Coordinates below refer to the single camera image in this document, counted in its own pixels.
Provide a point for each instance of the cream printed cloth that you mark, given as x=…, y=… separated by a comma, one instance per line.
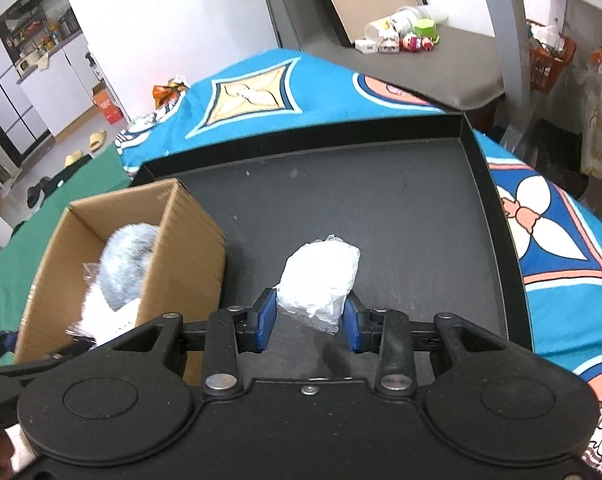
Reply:
x=601, y=130

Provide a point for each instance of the orange box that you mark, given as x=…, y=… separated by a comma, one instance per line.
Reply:
x=108, y=107

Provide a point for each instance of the white cabinet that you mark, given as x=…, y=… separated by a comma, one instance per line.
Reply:
x=66, y=90

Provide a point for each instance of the grey fluffy plush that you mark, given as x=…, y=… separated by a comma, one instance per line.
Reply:
x=126, y=265

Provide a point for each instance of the orange basket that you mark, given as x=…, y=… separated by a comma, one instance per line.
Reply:
x=548, y=65

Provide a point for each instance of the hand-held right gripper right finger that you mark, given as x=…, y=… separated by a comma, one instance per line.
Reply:
x=353, y=325

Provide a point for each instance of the green cup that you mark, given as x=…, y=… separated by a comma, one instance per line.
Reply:
x=426, y=30

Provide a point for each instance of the grey low table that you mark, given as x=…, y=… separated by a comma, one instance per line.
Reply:
x=456, y=70

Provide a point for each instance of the white adapter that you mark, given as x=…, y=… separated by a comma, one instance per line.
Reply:
x=389, y=43

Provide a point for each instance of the brown cardboard box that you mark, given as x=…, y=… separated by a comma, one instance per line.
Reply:
x=191, y=260

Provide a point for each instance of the yellow slipper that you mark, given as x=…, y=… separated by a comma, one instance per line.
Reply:
x=73, y=158
x=97, y=141

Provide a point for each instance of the black tray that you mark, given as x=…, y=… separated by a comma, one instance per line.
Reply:
x=381, y=195

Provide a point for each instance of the white charger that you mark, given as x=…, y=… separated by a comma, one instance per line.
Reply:
x=366, y=46

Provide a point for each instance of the clear-wrapped white bundle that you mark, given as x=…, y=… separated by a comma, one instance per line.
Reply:
x=101, y=317

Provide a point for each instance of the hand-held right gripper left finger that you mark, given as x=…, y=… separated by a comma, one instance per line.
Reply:
x=265, y=320

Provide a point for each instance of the blue printed blanket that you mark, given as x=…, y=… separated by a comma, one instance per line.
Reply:
x=321, y=90

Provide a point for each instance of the green cloth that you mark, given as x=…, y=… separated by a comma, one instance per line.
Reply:
x=31, y=225

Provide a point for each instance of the black and white cloth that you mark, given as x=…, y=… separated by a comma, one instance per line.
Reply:
x=71, y=174

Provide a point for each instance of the orange bag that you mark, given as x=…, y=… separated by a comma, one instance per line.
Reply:
x=168, y=92

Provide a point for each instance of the small red figurine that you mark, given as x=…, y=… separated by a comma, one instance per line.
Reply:
x=416, y=43

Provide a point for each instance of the white plastic bag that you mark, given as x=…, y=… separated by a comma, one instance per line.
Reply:
x=316, y=275

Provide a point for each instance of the white tall cupboard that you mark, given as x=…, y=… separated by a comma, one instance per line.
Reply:
x=6, y=100

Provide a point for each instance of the grey post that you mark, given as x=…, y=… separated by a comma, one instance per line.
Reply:
x=511, y=60

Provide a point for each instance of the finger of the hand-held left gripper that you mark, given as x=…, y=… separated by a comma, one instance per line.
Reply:
x=31, y=361
x=3, y=344

